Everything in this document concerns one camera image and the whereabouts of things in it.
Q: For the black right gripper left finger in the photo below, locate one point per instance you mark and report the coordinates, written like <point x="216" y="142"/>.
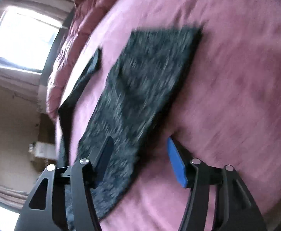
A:
<point x="45" y="209"/>

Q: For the dark bed headboard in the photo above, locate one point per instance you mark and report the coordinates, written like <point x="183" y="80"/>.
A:
<point x="55" y="48"/>

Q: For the pink bed sheet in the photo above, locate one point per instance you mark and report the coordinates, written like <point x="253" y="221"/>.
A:
<point x="228" y="111"/>

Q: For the cluttered side table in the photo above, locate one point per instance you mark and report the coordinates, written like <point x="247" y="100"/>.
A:
<point x="42" y="150"/>

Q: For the dark leaf-print pants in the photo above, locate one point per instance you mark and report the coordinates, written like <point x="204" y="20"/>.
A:
<point x="139" y="87"/>

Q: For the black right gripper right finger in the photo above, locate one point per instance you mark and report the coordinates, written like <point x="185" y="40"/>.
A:
<point x="235" y="207"/>

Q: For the bright window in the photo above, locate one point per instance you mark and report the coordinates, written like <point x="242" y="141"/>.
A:
<point x="26" y="37"/>

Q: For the pink quilted comforter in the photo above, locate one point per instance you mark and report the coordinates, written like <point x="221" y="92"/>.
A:
<point x="88" y="14"/>

